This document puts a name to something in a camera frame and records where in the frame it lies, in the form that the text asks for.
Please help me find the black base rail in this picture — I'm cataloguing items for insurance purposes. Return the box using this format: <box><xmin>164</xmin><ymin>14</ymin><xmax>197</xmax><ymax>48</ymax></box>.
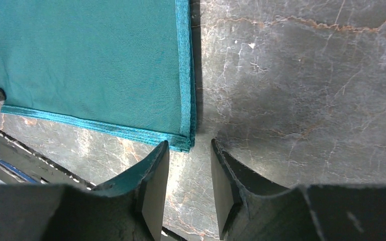
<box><xmin>0</xmin><ymin>131</ymin><xmax>181</xmax><ymax>240</ymax></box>

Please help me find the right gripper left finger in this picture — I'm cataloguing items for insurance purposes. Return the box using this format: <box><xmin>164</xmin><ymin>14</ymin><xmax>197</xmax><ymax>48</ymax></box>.
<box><xmin>0</xmin><ymin>141</ymin><xmax>169</xmax><ymax>240</ymax></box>

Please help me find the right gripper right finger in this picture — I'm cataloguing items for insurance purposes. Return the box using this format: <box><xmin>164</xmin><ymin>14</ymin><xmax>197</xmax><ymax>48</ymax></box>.
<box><xmin>211</xmin><ymin>140</ymin><xmax>386</xmax><ymax>240</ymax></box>

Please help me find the teal cloth napkin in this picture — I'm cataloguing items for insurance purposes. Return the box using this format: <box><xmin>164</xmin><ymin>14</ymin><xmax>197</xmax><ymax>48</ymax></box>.
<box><xmin>0</xmin><ymin>1</ymin><xmax>196</xmax><ymax>152</ymax></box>

